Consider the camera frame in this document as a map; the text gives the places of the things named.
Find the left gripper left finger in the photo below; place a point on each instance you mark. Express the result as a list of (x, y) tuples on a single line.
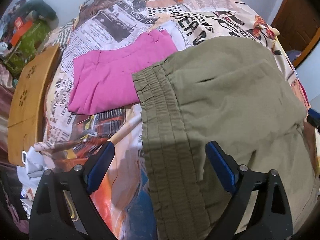
[(50, 218)]

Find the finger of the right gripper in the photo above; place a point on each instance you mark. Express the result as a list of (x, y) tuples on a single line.
[(313, 118)]

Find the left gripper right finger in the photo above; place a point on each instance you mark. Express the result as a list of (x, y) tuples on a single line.
[(259, 207)]

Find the olive green pants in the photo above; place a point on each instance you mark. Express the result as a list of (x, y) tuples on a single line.
[(227, 89)]

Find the white crumpled cloth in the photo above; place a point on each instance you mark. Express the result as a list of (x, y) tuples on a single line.
[(34, 167)]

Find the wooden door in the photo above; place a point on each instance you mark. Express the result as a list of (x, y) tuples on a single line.
[(298, 24)]

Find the pink folded garment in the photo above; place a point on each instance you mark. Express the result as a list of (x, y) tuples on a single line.
[(103, 78)]

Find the newspaper print bedsheet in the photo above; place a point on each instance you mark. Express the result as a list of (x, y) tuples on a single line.
[(123, 199)]

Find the orange box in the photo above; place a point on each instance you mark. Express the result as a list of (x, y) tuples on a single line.
[(21, 29)]

